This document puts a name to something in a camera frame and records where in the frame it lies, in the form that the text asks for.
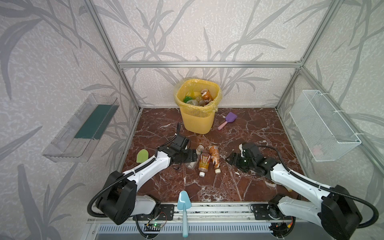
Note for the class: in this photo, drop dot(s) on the yellow bin liner bag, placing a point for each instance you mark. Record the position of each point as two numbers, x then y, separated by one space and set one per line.
193 88

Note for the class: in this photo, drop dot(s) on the brown Nescafe bottle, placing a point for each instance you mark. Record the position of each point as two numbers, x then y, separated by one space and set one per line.
206 95

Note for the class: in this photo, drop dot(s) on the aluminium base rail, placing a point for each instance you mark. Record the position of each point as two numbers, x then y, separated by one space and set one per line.
203 218

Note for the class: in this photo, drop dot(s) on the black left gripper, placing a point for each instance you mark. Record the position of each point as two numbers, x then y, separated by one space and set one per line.
186 154

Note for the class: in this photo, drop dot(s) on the light blue toy shovel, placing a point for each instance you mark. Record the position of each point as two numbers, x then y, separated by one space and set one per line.
184 203

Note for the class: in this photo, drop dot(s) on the green circuit board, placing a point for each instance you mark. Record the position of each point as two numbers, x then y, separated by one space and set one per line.
154 227

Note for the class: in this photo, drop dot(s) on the clear bottle white cap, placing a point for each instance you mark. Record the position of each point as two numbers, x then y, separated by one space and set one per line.
193 102

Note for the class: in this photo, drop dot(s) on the clear bottle green label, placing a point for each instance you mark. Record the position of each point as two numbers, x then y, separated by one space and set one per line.
193 157

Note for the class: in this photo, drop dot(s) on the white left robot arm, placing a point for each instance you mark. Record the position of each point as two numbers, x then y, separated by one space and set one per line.
119 199

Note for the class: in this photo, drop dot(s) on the clear acrylic wall shelf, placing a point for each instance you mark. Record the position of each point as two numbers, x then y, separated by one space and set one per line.
78 139

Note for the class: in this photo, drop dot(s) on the small green Sprite bottle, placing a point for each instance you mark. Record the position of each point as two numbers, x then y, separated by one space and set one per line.
187 98

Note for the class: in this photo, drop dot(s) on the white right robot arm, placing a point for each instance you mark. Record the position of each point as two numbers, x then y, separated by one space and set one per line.
331 208

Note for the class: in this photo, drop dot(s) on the yellow ribbed plastic bin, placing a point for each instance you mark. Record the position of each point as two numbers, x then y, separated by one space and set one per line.
196 124

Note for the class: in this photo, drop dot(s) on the green spatula scoop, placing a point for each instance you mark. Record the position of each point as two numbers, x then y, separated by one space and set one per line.
142 156

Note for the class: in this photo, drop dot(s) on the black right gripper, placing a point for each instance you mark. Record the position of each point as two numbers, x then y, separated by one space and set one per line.
237 159

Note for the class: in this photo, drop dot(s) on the white wire wall basket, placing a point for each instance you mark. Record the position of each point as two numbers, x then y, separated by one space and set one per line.
326 133

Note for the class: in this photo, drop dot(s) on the gold red tea bottle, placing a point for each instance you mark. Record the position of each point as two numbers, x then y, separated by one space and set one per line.
204 164

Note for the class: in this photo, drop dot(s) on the brown coffee bottle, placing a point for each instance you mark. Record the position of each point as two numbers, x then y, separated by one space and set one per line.
215 157

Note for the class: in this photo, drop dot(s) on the purple toy shovel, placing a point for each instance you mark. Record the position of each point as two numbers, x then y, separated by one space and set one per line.
231 117

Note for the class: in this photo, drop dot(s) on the horizontal aluminium frame bar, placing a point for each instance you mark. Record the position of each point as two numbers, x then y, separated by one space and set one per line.
200 64

